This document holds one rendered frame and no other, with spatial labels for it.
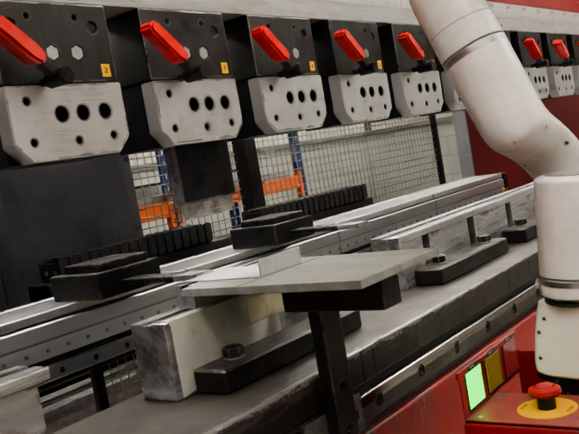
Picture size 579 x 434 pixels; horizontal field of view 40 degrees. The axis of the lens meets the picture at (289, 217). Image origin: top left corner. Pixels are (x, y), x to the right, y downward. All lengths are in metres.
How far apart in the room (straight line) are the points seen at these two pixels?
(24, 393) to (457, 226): 0.99
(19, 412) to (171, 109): 0.39
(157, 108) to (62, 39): 0.14
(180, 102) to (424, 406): 0.56
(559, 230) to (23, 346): 0.71
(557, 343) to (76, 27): 0.70
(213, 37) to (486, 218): 0.86
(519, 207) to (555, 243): 0.85
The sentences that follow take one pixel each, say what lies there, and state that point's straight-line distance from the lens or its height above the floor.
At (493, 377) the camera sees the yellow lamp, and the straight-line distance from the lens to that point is 1.11.
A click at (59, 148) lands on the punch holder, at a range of 0.86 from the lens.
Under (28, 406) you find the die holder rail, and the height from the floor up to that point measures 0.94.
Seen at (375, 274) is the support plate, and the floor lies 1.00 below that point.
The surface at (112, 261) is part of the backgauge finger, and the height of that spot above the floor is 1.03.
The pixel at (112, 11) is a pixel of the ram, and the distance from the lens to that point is 0.98.
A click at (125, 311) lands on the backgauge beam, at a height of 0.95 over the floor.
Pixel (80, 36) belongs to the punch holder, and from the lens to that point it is 0.91.
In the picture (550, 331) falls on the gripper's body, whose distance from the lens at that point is 1.10.
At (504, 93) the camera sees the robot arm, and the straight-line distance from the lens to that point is 1.05.
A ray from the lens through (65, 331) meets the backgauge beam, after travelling 1.18.
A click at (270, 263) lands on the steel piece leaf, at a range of 0.97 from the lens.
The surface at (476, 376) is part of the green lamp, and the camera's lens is 1.07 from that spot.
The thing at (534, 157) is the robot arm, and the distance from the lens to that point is 1.12.
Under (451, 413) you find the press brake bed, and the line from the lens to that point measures 1.28.
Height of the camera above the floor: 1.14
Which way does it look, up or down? 4 degrees down
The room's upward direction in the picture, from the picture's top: 10 degrees counter-clockwise
